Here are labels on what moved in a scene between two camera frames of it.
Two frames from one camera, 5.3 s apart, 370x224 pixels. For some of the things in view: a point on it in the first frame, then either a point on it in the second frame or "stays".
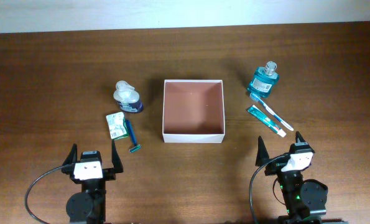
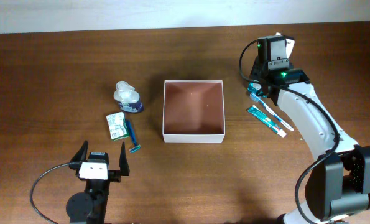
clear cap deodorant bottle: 128,98 stays
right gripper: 275,165 -> 256,70
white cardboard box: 193,111 stays
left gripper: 109,173 -> 115,175
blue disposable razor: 136,147 stays
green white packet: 117,126 stays
